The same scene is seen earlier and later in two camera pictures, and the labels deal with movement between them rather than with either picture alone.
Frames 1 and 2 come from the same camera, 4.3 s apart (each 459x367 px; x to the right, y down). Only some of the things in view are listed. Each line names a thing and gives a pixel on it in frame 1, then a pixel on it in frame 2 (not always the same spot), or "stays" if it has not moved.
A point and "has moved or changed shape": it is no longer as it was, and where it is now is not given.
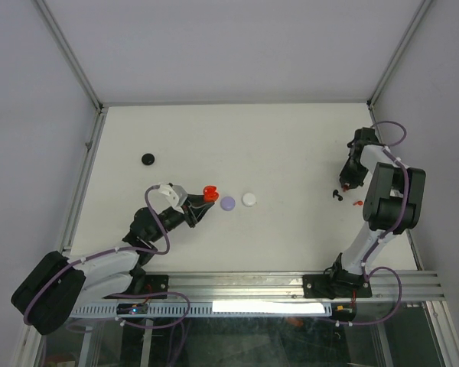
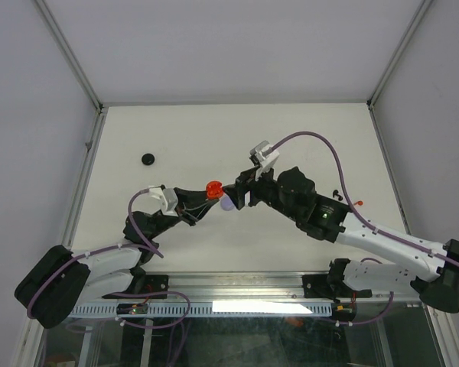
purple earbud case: x=228 y=203 stays
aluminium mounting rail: x=216 y=287 stays
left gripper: x=196 y=201 stays
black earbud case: x=148 y=159 stays
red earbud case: x=209 y=193 has moved or changed shape
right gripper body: x=353 y=173 → x=265 y=189
